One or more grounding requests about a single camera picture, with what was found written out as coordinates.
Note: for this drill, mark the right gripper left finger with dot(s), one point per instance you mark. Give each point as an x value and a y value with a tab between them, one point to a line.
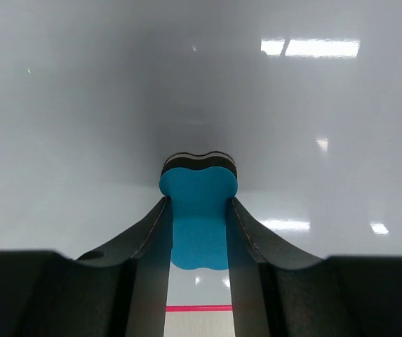
117	289

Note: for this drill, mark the pink-framed whiteboard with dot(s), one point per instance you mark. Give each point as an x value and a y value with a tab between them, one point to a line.
305	96

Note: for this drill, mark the blue whiteboard eraser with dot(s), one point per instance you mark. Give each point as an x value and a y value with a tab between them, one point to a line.
199	187

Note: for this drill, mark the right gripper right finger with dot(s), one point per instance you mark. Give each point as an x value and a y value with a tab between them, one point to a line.
278	289

